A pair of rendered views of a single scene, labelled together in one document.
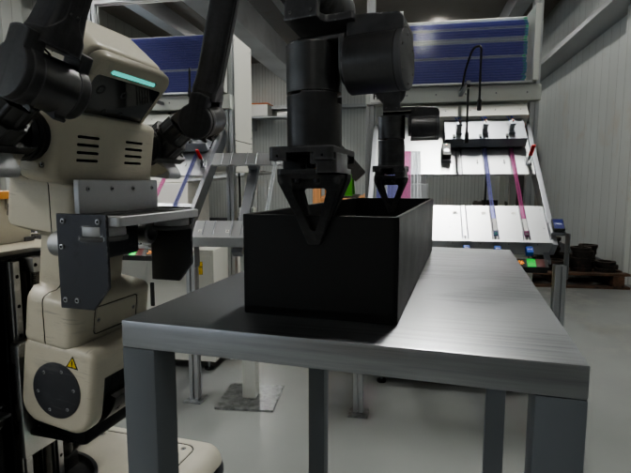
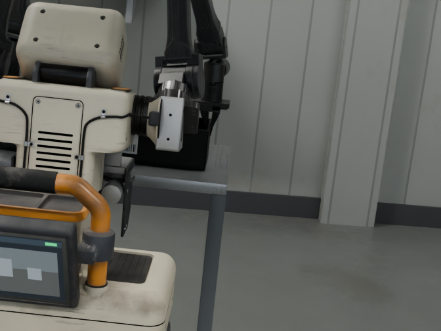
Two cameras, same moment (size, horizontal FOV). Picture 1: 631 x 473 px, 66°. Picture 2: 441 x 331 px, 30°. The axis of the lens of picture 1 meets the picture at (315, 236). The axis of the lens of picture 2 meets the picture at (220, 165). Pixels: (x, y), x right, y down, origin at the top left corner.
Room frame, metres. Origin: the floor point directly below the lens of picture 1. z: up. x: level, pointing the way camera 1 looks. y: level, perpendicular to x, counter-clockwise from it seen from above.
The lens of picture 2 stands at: (1.10, 2.17, 1.37)
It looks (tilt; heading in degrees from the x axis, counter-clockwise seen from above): 14 degrees down; 254
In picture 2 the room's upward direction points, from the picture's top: 6 degrees clockwise
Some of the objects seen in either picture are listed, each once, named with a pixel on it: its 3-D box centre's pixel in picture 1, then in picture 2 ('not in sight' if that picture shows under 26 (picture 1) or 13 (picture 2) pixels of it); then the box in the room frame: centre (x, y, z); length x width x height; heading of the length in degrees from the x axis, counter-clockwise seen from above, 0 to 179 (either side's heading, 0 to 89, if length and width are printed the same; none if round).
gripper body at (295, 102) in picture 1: (315, 131); (212, 93); (0.51, 0.00, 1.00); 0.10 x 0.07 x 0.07; 163
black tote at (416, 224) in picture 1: (367, 237); (107, 132); (0.78, -0.08, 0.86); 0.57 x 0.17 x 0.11; 163
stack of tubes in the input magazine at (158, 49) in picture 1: (170, 68); not in sight; (2.56, 0.74, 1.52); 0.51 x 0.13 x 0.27; 80
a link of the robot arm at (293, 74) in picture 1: (319, 70); (214, 71); (0.51, 0.00, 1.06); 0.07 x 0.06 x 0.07; 65
